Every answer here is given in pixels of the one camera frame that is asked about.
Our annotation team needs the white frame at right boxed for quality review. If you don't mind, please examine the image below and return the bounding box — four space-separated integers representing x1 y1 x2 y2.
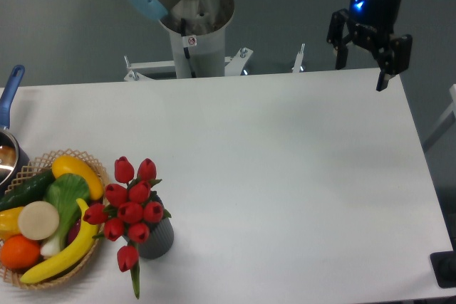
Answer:
422 84 455 153

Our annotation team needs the green bok choy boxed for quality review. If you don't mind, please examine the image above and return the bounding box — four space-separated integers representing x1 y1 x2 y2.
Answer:
41 173 90 258

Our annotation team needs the beige round disc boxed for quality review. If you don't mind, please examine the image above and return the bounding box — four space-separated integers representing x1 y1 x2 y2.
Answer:
18 201 60 241

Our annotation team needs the woven wicker basket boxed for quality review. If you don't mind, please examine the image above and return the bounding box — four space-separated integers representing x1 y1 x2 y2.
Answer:
1 149 109 290

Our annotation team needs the yellow bell pepper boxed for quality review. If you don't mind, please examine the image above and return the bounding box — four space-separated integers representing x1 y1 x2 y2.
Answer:
0 206 24 241

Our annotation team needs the red tulip bouquet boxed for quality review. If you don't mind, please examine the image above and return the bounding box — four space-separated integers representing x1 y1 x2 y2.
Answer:
83 157 175 298

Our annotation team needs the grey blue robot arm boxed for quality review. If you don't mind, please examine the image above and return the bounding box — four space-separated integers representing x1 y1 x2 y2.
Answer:
128 0 413 91

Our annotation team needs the black device at table edge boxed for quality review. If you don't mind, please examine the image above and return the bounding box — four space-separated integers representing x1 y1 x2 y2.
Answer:
430 251 455 288

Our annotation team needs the dark red fruit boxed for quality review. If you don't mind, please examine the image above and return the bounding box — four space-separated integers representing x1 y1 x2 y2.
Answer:
66 219 81 246

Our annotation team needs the yellow banana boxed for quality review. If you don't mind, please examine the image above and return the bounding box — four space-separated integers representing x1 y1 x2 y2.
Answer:
20 198 98 285

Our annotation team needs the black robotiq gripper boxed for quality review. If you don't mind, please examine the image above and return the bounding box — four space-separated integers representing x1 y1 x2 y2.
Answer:
326 0 413 91

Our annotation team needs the orange fruit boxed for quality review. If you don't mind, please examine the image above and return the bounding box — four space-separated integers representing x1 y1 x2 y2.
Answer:
1 235 41 270

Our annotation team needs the blue handled saucepan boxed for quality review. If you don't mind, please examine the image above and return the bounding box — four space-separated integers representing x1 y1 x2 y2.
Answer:
1 65 29 196

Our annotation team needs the dark grey ribbed vase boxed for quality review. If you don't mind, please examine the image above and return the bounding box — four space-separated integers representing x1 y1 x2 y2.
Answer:
118 194 175 259

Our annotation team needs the dark green cucumber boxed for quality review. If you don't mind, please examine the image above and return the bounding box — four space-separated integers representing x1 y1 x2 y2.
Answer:
1 169 55 211

